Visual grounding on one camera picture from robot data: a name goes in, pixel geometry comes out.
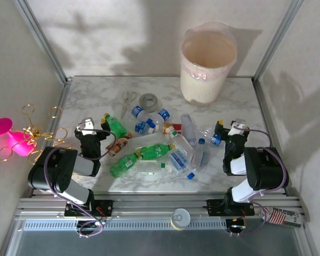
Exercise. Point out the clear bottle with green cap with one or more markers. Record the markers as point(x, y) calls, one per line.
point(149, 168)

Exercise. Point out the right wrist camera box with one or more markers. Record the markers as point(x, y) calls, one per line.
point(237, 130)

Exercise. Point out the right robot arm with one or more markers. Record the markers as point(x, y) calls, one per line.
point(266, 170)

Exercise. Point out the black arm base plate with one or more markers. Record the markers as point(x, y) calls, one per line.
point(214, 206)
point(106, 206)

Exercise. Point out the clear bottle large blue label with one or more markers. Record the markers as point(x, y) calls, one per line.
point(180, 160)

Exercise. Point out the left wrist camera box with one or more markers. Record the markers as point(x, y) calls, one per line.
point(87, 124)

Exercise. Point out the aluminium front rail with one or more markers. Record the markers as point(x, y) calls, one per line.
point(149, 206)

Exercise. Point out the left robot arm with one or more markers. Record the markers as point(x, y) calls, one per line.
point(61, 165)

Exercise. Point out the white ribbed waste bin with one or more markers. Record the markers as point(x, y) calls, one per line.
point(200, 92)

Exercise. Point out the black controller board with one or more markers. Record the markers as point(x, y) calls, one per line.
point(85, 225)
point(236, 225)

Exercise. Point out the pink plastic goblet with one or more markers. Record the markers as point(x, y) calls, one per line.
point(18, 144)

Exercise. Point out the aluminium frame post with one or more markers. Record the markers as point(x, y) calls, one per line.
point(278, 40)
point(42, 40)

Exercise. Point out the tissue pack with flag print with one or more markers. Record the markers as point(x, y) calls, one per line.
point(280, 216)

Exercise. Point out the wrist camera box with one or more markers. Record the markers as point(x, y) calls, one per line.
point(87, 124)
point(237, 130)

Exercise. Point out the amber plastic bottle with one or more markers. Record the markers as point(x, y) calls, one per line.
point(117, 145)

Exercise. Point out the grey tape roll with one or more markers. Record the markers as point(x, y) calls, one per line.
point(154, 106)

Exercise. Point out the clear plastic bottle white label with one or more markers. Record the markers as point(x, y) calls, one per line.
point(188, 128)

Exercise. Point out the grey metal shelf panel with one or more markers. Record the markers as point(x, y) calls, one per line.
point(160, 245)

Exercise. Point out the clear bottle with blue cap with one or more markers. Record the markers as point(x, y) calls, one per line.
point(201, 154)

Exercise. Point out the aluminium table side rail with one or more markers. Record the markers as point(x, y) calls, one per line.
point(264, 106)
point(64, 93)

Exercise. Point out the silver tin can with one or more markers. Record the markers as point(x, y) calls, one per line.
point(180, 218)

